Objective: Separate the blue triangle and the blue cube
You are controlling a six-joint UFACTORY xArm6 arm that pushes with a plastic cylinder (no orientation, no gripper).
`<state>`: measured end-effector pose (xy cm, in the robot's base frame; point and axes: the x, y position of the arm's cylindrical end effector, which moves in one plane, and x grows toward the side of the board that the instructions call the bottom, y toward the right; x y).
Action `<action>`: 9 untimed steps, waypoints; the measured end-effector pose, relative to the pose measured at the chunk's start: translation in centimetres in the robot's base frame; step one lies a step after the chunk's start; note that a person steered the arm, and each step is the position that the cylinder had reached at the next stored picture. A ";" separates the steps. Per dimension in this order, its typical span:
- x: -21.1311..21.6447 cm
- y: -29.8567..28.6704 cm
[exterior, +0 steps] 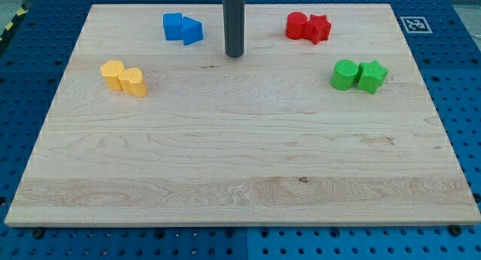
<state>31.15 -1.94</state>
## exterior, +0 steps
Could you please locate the yellow heart block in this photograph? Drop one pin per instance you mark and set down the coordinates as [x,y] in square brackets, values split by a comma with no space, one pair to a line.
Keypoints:
[132,82]

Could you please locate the black bolt front left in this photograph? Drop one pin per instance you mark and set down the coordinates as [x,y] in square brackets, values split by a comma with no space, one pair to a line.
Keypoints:
[37,233]

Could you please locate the blue cube block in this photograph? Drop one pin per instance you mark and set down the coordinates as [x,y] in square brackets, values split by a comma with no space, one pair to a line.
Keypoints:
[172,25]

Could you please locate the green cylinder block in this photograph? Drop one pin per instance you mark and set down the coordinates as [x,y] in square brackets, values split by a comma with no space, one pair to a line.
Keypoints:
[344,74]

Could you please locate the white fiducial marker tag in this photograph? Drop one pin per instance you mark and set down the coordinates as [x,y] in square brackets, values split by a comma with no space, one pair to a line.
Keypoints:
[415,25]

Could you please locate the red cylinder block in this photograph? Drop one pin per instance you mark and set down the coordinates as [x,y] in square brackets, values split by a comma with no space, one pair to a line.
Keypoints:
[295,25]

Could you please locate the blue triangle block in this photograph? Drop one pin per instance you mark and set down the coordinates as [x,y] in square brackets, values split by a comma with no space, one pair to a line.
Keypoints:
[191,31]

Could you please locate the black bolt front right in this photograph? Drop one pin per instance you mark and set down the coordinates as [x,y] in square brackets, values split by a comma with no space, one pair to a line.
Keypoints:
[455,230]

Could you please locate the red star block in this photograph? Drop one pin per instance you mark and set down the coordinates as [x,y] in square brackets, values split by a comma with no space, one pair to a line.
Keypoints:
[317,28]

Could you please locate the yellow hexagon block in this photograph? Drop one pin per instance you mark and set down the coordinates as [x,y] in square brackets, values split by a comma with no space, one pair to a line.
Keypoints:
[110,71]

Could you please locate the black bolt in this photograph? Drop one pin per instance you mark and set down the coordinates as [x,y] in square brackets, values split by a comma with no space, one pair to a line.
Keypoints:
[455,230]
[37,233]

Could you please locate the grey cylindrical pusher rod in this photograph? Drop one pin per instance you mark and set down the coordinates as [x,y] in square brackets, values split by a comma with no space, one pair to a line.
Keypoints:
[233,17]

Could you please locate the green star block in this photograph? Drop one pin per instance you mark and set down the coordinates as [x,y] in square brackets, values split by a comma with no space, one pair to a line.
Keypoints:
[371,76]

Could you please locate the wooden board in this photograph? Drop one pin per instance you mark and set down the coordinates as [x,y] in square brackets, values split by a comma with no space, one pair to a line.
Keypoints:
[260,140]

